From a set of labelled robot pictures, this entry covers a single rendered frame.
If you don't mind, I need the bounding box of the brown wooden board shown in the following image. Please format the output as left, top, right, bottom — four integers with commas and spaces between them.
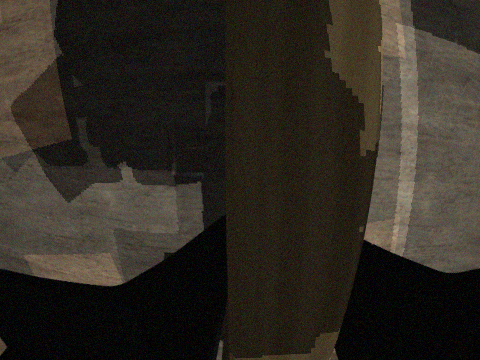
225, 0, 383, 360

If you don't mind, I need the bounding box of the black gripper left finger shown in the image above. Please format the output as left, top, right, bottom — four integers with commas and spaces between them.
0, 215, 227, 360

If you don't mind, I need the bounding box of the wooden post with slot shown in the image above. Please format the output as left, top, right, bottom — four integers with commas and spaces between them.
221, 307, 229, 360

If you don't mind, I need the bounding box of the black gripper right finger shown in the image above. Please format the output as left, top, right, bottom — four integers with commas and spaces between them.
335, 240, 480, 360

